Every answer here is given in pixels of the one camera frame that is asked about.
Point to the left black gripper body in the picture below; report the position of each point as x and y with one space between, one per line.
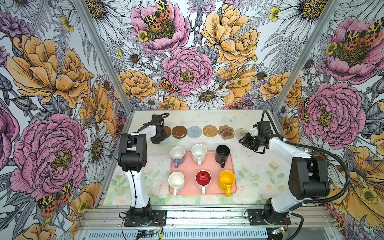
159 136

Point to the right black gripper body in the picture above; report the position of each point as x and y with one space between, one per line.
252 142

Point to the large plain wooden coaster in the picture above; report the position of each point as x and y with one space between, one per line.
168 130

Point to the scratched dark wooden coaster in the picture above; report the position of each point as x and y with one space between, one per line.
179 132

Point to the beige woven small coaster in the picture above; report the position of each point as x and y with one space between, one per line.
240 133

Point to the grey woven round coaster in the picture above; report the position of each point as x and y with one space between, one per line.
194 132

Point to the brown paw shaped coaster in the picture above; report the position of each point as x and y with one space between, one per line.
226 132

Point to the tan rattan round coaster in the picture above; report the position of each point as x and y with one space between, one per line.
210 131

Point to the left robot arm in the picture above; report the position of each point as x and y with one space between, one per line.
132 158

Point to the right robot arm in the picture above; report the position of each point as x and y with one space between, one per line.
308 178

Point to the lavender mug white inside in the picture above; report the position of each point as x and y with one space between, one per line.
178 156

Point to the black mug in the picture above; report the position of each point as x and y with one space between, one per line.
222 154

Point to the white speckled mug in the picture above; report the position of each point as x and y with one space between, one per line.
199 153

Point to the yellow mug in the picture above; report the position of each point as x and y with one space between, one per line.
226 181

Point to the red inside mug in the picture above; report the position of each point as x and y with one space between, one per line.
203 180

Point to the green circuit board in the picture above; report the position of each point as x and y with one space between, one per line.
146 234

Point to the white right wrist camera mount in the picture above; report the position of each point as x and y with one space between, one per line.
254 131

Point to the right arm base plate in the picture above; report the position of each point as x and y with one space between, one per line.
258 217

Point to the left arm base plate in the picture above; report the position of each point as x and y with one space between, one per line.
140 218

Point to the aluminium front rail frame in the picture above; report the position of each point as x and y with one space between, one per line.
209 223

